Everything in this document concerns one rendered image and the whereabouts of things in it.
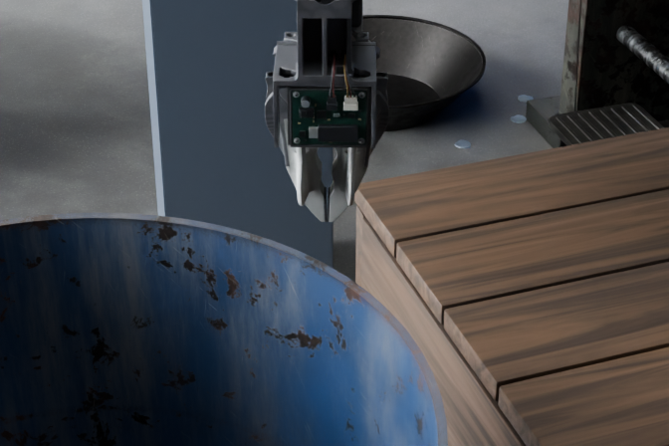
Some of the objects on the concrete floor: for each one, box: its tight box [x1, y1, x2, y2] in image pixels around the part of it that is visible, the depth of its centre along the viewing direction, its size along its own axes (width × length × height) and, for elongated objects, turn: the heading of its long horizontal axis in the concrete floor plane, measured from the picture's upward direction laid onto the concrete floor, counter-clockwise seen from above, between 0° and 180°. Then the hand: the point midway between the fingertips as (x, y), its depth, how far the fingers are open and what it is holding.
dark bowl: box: [362, 15, 486, 131], centre depth 208 cm, size 30×30×7 cm
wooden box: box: [354, 127, 669, 446], centre depth 121 cm, size 40×38×35 cm
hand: (327, 200), depth 111 cm, fingers closed
